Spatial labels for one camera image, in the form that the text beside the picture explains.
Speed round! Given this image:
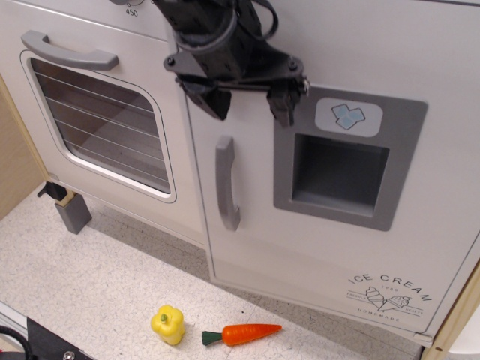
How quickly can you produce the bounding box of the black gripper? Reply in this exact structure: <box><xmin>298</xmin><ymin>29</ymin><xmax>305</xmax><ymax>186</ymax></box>
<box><xmin>162</xmin><ymin>10</ymin><xmax>308</xmax><ymax>128</ymax></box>

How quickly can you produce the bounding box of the white toy fridge door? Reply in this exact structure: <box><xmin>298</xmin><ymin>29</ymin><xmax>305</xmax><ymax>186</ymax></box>
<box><xmin>164</xmin><ymin>0</ymin><xmax>480</xmax><ymax>338</ymax></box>

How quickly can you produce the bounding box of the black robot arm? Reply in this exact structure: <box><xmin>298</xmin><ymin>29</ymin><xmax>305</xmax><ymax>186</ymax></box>
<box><xmin>154</xmin><ymin>1</ymin><xmax>309</xmax><ymax>128</ymax></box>

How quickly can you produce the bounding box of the grey ice dispenser panel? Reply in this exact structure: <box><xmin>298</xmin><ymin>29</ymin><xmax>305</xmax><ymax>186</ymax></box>
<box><xmin>273</xmin><ymin>87</ymin><xmax>428</xmax><ymax>231</ymax></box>

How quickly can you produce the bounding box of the white toy oven door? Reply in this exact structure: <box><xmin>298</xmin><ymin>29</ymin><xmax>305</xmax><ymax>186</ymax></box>
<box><xmin>1</xmin><ymin>1</ymin><xmax>207</xmax><ymax>247</ymax></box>

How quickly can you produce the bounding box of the grey oven temperature knob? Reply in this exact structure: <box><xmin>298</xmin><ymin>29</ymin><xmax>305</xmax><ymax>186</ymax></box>
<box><xmin>109</xmin><ymin>0</ymin><xmax>144</xmax><ymax>7</ymax></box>

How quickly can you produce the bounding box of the grey kitchen leg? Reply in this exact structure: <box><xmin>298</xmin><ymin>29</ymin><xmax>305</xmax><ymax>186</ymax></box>
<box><xmin>55</xmin><ymin>194</ymin><xmax>92</xmax><ymax>235</ymax></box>

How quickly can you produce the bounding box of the orange toy carrot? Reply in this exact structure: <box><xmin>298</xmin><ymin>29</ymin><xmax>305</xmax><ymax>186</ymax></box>
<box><xmin>201</xmin><ymin>323</ymin><xmax>283</xmax><ymax>346</ymax></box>

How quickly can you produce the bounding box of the yellow toy bell pepper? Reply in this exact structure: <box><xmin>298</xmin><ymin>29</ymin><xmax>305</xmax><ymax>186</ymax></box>
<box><xmin>150</xmin><ymin>304</ymin><xmax>185</xmax><ymax>345</ymax></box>

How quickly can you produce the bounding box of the grey fridge door handle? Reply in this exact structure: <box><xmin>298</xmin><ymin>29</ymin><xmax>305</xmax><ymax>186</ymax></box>
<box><xmin>215</xmin><ymin>136</ymin><xmax>241</xmax><ymax>232</ymax></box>

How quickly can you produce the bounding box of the black clamp bracket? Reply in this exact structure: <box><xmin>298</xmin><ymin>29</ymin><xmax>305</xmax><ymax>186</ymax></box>
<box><xmin>37</xmin><ymin>181</ymin><xmax>68</xmax><ymax>202</ymax></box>

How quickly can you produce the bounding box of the grey oven door handle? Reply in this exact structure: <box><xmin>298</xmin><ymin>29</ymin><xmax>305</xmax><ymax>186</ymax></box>
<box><xmin>21</xmin><ymin>30</ymin><xmax>119</xmax><ymax>71</ymax></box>

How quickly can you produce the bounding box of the light wooden frame left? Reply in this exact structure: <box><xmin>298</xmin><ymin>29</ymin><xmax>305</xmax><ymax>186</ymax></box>
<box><xmin>0</xmin><ymin>73</ymin><xmax>52</xmax><ymax>185</ymax></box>

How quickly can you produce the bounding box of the light wooden post right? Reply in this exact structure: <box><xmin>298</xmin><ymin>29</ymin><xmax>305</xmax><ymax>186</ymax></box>
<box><xmin>420</xmin><ymin>262</ymin><xmax>479</xmax><ymax>360</ymax></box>

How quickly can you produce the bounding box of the black base plate with screw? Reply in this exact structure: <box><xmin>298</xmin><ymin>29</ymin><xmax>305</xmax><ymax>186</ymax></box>
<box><xmin>26</xmin><ymin>317</ymin><xmax>94</xmax><ymax>360</ymax></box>

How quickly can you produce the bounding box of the black cable at corner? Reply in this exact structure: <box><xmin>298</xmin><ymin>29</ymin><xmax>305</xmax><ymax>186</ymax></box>
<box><xmin>0</xmin><ymin>325</ymin><xmax>31</xmax><ymax>360</ymax></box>

